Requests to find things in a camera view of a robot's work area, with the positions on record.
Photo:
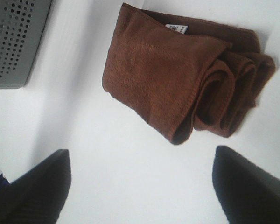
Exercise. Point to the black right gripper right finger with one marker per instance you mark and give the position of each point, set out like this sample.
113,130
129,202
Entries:
247,193

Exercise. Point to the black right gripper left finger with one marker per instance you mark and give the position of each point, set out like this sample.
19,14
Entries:
38,196

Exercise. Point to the brown towel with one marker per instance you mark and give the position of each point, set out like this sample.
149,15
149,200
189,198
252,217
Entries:
180,73

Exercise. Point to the grey perforated plastic basket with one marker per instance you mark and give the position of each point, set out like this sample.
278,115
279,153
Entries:
22,23

